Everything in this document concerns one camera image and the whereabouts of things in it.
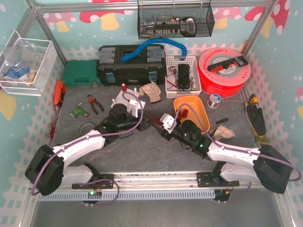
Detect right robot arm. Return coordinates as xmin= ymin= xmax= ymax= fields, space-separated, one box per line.
xmin=154 ymin=120 xmax=293 ymax=194

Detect black battery holder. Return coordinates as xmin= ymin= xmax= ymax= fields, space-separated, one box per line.
xmin=178 ymin=64 xmax=190 ymax=89

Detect black wire mesh basket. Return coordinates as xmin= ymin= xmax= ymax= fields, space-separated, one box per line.
xmin=137 ymin=1 xmax=215 ymax=39

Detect orange multimeter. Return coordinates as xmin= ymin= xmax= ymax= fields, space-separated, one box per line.
xmin=53 ymin=80 xmax=66 ymax=108

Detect beige work glove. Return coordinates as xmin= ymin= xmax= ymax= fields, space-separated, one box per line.
xmin=139 ymin=81 xmax=161 ymax=103

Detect yellow plastic tray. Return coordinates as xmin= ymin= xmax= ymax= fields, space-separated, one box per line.
xmin=173 ymin=96 xmax=210 ymax=134

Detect white perforated basket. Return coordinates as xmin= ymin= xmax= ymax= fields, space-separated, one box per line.
xmin=165 ymin=55 xmax=202 ymax=98

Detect blue white glove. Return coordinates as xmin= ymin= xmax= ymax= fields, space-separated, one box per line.
xmin=4 ymin=62 xmax=30 ymax=81

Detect black terminal block strip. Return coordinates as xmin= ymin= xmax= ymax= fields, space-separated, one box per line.
xmin=207 ymin=56 xmax=249 ymax=73

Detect red filament spool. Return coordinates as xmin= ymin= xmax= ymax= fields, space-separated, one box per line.
xmin=197 ymin=47 xmax=251 ymax=98

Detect black toolbox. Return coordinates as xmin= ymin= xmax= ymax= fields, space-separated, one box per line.
xmin=96 ymin=44 xmax=167 ymax=86

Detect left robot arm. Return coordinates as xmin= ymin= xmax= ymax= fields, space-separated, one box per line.
xmin=25 ymin=104 xmax=158 ymax=196

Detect crumpled beige cloth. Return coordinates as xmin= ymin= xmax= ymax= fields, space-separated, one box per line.
xmin=212 ymin=125 xmax=235 ymax=141

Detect blue corrugated hose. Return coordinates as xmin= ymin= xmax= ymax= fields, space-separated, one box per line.
xmin=120 ymin=38 xmax=188 ymax=62

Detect tape roll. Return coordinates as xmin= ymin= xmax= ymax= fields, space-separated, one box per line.
xmin=80 ymin=122 xmax=95 ymax=136

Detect red handled pliers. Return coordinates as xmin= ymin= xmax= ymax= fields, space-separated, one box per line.
xmin=87 ymin=94 xmax=105 ymax=115

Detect solder wire spool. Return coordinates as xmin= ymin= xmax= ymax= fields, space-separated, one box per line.
xmin=207 ymin=94 xmax=222 ymax=109

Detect green circuit board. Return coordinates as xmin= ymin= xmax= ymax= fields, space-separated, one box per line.
xmin=70 ymin=102 xmax=89 ymax=118

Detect black rubber glove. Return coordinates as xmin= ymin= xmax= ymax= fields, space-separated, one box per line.
xmin=246 ymin=104 xmax=266 ymax=136

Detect black screwdriver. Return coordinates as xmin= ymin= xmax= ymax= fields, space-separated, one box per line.
xmin=210 ymin=118 xmax=229 ymax=126

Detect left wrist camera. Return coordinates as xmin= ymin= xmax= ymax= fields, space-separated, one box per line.
xmin=129 ymin=99 xmax=146 ymax=118

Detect white peg board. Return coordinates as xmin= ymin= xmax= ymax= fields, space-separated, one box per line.
xmin=111 ymin=88 xmax=140 ymax=113

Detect clear acrylic box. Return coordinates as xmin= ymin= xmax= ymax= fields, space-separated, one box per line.
xmin=0 ymin=31 xmax=57 ymax=96

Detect green tool case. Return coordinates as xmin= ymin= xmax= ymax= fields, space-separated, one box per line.
xmin=62 ymin=60 xmax=102 ymax=87

